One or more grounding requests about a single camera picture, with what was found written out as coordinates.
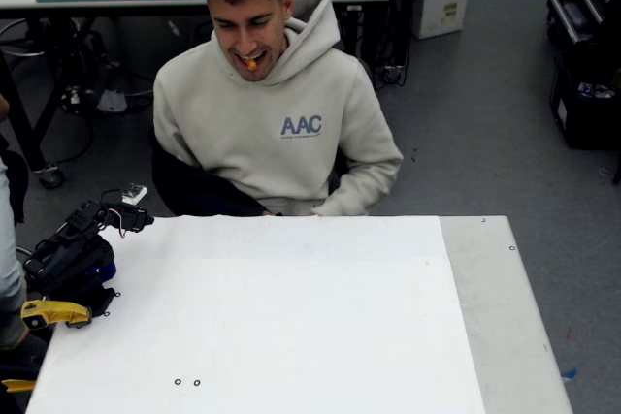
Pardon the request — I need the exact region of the person in grey clothing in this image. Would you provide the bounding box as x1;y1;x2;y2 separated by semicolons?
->
0;156;28;352

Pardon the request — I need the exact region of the man in beige hoodie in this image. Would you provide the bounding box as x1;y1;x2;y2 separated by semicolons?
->
150;0;405;218

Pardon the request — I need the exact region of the grey caster wheel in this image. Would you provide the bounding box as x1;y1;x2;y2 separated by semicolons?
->
38;165;66;190

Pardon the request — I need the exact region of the small white gripper camera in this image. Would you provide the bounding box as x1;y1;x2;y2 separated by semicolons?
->
120;182;148;206

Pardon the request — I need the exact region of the black storage crate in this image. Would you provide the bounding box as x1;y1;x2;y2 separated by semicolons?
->
549;52;621;151

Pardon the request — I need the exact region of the white paper sheet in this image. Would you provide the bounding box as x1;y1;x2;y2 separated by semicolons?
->
24;214;486;414

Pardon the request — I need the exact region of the black robot arm blue base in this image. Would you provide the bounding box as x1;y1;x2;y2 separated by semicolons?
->
22;200;120;319

